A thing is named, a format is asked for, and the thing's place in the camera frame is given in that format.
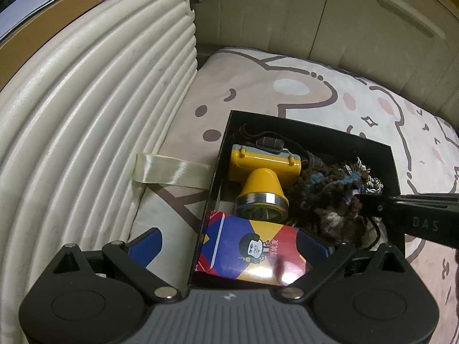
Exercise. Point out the black cardboard box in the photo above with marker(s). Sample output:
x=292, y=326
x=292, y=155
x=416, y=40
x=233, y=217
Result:
x=358, y=143

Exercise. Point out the cream cabinet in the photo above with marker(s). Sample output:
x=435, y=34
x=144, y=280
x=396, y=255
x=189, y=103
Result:
x=304, y=14

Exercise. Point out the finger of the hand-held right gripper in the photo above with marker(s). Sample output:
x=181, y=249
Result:
x=369, y=206

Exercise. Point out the white paper sheet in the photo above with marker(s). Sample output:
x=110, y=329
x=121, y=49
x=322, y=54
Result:
x=25, y=14

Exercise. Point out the cream satin ribbon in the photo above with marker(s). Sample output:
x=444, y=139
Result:
x=168, y=170

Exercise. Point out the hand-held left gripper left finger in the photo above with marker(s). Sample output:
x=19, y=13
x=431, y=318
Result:
x=147, y=243

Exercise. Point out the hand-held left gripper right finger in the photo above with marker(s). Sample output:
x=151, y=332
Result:
x=315, y=244

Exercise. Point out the red and blue printed box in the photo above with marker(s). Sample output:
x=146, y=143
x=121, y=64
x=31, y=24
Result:
x=233, y=243

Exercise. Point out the bear printed blanket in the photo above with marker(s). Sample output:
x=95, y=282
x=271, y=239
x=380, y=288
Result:
x=287, y=89

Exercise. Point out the brown knitted scrunchie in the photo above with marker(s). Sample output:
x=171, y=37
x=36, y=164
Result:
x=330, y=193

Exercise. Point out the white ribbed suitcase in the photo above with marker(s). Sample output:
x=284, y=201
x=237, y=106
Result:
x=89, y=114

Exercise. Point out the brown cardboard carton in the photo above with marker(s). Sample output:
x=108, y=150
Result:
x=43, y=39

